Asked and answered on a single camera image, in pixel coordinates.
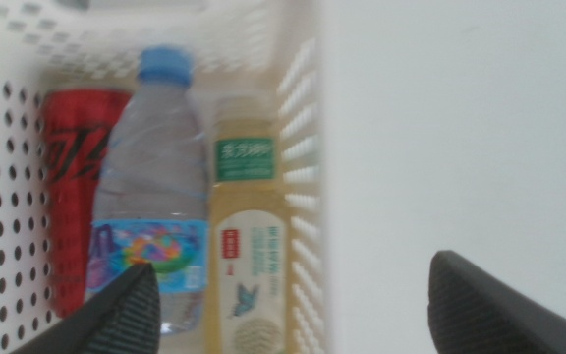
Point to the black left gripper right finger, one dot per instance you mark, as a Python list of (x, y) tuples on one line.
[(484, 314)]

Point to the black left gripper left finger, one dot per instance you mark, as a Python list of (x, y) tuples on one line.
[(116, 319)]

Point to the red cola can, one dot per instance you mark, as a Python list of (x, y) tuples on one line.
[(72, 206)]

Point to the yellow tea bottle green label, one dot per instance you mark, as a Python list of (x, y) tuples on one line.
[(251, 246)]

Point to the clear water bottle blue cap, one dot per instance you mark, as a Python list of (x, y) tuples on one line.
[(155, 162)]

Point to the white perforated plastic basket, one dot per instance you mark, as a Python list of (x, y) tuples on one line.
[(326, 196)]

